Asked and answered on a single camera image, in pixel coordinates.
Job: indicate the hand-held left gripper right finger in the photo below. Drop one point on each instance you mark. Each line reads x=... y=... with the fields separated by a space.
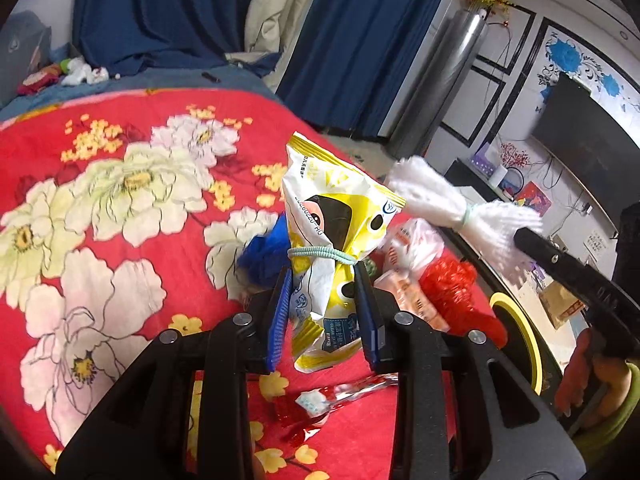
x=367 y=320

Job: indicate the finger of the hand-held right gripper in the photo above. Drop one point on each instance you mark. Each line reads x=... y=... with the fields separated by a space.
x=550 y=257

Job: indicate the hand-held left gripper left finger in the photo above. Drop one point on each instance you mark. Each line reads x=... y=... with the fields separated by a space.
x=277 y=320

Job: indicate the blue plastic bag bundle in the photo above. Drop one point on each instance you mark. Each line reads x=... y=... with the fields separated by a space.
x=265 y=255

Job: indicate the yellow-rimmed trash bin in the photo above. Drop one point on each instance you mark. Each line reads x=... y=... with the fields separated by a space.
x=525 y=330

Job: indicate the yellow snack bag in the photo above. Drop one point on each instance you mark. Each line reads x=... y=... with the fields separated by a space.
x=330 y=195

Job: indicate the white mesh bundle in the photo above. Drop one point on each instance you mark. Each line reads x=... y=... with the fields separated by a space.
x=425 y=190

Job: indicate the person's right forearm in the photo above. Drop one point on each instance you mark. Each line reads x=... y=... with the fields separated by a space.
x=615 y=425

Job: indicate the person's right hand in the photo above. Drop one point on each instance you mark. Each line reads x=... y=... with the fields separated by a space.
x=580 y=370

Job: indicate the brown cardboard box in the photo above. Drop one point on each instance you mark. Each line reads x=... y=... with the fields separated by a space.
x=560 y=302

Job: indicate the pink white snack packet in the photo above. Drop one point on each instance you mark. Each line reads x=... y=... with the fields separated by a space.
x=410 y=295

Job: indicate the red picture card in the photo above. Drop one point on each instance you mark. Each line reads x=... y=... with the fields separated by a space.
x=532 y=197

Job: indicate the clear red candy wrapper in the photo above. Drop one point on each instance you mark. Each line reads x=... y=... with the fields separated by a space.
x=310 y=400

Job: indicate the white red-print plastic bag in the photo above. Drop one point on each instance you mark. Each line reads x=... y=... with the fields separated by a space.
x=415 y=245

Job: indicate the red plastic bag bundle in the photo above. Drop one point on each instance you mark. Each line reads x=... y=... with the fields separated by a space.
x=450 y=285

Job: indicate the white cup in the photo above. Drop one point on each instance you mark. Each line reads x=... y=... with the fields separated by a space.
x=499 y=177

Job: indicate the black television stand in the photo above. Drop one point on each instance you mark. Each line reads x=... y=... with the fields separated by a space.
x=465 y=177

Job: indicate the purple tissue box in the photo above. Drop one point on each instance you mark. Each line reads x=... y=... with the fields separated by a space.
x=481 y=157

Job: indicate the black television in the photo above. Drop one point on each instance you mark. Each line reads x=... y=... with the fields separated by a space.
x=585 y=135

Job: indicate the red floral blanket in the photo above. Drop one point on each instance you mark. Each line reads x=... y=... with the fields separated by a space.
x=125 y=285

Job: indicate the silver tower air conditioner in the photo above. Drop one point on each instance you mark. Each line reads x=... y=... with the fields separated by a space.
x=440 y=85

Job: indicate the small black object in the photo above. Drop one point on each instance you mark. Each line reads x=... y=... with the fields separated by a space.
x=211 y=78

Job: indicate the narrow blue curtain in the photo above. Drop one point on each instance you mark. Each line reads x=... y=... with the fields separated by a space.
x=350 y=60

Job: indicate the blue bed sheet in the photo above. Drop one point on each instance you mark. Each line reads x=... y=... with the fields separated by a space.
x=150 y=82

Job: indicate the beige curtain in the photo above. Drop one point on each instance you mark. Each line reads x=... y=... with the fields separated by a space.
x=280 y=5

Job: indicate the white plush toy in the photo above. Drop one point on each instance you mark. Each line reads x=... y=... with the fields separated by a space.
x=77 y=72

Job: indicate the wide blue curtain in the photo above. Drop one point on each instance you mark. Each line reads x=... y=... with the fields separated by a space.
x=150 y=10

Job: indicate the blue flower wall decal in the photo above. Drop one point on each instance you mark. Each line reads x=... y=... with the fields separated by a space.
x=562 y=55

